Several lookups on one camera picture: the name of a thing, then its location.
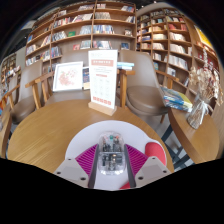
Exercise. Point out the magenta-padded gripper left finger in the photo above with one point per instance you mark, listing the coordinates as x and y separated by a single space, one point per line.
87 159

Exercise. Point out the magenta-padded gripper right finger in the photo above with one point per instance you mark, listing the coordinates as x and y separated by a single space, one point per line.
136 159

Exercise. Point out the transparent computer mouse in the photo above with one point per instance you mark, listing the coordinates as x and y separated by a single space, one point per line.
111 156

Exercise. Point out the white mouse pad red rest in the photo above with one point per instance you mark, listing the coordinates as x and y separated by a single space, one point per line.
83 133

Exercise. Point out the wooden table with dark legs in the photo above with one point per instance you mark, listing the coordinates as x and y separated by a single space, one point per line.
193 143

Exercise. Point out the grey chair with brown seat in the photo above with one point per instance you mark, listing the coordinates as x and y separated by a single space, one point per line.
143 96

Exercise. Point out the beige armchair with wooden arms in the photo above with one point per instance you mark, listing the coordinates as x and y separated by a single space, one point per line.
66 96

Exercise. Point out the stack of colourful books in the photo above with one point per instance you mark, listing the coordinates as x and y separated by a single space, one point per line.
176 100

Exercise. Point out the glass vase with dried flowers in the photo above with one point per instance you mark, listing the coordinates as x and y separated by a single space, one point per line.
197 113

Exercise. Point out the white sign on wooden base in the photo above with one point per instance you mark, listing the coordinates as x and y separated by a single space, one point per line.
102 80

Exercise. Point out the dark cover book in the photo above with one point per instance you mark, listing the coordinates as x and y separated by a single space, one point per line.
86 78

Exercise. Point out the beige chair with brown seat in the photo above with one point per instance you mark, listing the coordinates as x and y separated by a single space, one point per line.
25 106

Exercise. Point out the white framed floral picture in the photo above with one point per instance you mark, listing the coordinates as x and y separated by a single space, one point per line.
67 76

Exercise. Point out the round wooden side table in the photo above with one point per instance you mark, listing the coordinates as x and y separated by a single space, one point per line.
4 133

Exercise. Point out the light blue book stack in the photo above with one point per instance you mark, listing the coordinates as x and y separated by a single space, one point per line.
125 65

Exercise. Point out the curved wooden bookshelf unit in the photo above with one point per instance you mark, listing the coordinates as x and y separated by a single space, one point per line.
173 43

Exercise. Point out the small distant bookshelf unit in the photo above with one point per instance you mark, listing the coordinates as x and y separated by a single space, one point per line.
8 66

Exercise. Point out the wide wooden bookshelf unit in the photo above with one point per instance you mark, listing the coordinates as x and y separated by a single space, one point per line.
83 30

